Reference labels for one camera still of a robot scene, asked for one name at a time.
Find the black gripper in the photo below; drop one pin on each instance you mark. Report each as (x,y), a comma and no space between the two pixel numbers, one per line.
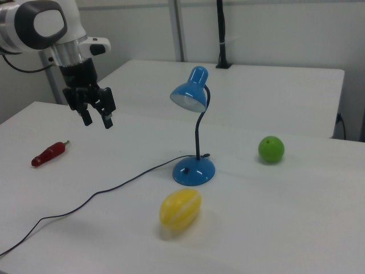
(82,82)

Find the blue gooseneck desk lamp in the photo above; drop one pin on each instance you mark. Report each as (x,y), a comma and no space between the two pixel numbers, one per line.
(194,171)

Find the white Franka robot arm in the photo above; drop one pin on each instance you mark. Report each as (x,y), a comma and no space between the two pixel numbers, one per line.
(17,28)

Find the red toy chili pepper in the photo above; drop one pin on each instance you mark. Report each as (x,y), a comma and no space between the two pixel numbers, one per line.
(50,154)

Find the yellow striped toy melon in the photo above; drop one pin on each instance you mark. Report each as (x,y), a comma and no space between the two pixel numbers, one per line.
(180,209)

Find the black pole with clamp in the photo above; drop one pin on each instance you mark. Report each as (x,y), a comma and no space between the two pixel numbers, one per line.
(222,34)

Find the green toy apple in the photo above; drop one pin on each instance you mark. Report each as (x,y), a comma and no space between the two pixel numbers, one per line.
(271,149)

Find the grey wall partition post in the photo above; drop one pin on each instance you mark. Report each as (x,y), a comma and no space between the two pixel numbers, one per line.
(52,82)
(177,28)

